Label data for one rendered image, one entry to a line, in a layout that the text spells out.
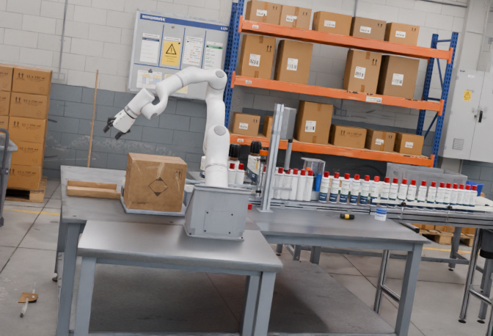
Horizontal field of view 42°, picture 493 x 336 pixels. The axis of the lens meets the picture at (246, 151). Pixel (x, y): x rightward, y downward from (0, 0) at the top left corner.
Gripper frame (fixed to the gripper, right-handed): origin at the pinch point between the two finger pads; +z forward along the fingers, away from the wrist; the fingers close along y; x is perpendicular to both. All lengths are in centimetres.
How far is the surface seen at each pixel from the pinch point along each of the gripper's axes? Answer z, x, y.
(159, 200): 6.7, -36.1, 27.0
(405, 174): -99, 15, 275
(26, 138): 146, 283, 146
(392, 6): -251, 316, 450
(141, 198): 11.9, -32.6, 19.1
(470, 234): -105, 43, 524
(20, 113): 130, 297, 130
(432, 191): -102, -57, 195
